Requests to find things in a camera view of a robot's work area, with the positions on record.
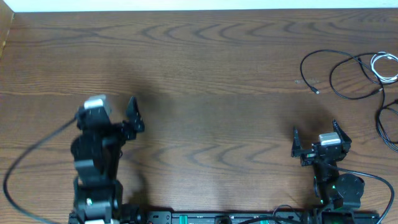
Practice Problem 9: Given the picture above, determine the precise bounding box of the white usb cable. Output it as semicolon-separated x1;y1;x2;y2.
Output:
369;51;398;84

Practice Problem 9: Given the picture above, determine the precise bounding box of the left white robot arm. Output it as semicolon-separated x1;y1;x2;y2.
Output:
68;95;147;224

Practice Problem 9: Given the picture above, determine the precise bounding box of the black usb cable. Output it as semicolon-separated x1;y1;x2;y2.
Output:
357;57;398;153

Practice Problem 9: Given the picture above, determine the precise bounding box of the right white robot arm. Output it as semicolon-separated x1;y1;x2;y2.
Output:
291;120;364;223

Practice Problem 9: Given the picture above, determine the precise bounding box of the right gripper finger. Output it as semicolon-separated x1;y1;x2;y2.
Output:
291;127;302;156
332;119;352;152

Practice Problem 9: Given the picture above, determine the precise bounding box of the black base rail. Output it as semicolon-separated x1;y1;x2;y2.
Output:
111;210;379;224

